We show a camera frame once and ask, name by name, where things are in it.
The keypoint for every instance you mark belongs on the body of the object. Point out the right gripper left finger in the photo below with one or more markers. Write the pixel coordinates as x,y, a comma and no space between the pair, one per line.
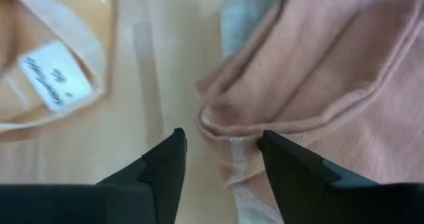
99,204

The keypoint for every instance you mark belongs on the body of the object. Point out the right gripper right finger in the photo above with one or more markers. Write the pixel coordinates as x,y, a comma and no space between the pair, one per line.
331,204

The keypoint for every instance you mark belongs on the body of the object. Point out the terracotta pink plaid towel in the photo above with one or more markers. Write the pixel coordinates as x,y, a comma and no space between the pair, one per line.
331,68

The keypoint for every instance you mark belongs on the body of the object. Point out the yellow plaid towel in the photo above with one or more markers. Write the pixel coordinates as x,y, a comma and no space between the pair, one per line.
66,25

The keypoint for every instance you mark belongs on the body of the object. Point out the white plaid towel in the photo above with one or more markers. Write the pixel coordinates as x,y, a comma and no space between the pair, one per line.
238,25

